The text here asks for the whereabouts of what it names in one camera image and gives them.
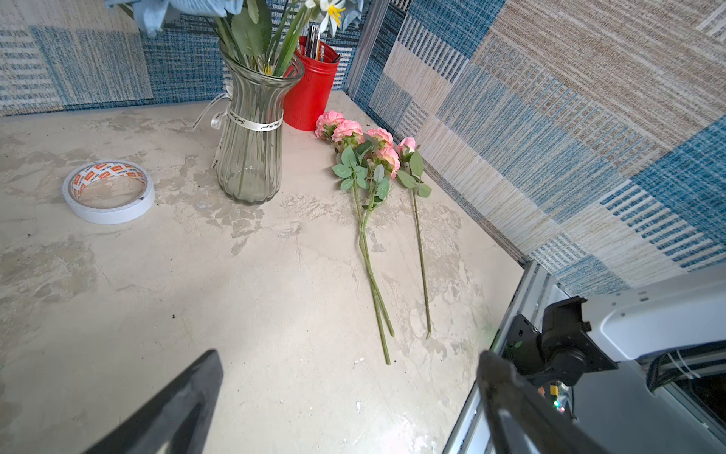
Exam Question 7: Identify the pink carnation stem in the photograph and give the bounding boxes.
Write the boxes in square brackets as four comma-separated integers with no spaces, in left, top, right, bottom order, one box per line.
[314,111,392,365]

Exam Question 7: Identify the small pink rosebud stem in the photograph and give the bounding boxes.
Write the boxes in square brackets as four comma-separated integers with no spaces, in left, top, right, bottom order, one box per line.
[397,137,432,339]

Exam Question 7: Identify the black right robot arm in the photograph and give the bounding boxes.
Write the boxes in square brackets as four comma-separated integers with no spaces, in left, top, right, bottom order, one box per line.
[503,264,725,392]

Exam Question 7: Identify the white daisy sprig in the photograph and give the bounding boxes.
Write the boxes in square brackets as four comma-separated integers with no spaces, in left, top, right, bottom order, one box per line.
[214,0,365,78]

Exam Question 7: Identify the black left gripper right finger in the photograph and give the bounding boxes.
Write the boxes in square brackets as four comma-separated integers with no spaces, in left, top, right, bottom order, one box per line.
[478,351,606,453]

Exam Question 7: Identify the large peach pink rose stem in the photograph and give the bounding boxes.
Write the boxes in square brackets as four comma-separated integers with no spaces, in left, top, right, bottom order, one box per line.
[359,128,400,337]

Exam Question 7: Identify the pens in red cup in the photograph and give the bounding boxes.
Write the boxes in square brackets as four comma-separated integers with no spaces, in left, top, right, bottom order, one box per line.
[304,23,341,64]

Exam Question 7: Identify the dusty blue rose bunch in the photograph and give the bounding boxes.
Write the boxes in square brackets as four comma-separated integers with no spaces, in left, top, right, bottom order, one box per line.
[103,0,245,36]

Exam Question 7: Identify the ribbed glass vase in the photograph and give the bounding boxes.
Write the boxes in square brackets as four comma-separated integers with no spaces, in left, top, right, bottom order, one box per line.
[213,47,304,205]

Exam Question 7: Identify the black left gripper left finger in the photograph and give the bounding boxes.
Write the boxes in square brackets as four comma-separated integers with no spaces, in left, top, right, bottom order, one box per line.
[87,349,223,453]

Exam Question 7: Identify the red pen holder cup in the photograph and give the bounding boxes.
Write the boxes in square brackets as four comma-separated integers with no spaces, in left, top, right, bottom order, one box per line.
[284,43,340,132]

